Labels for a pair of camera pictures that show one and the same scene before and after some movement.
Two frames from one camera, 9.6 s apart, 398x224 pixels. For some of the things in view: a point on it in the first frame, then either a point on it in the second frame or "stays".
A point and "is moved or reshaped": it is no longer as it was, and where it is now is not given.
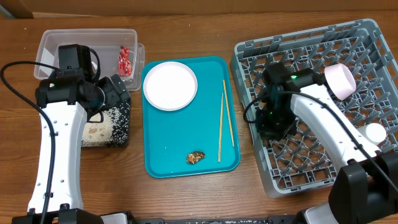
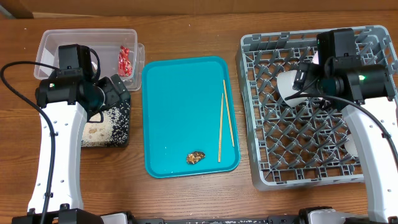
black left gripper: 114,96 stays
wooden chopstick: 220,129 stays
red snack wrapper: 124,65 stays
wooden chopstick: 229,114 stays
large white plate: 170,86 is moved or reshaped
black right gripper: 267,131 → 305,79
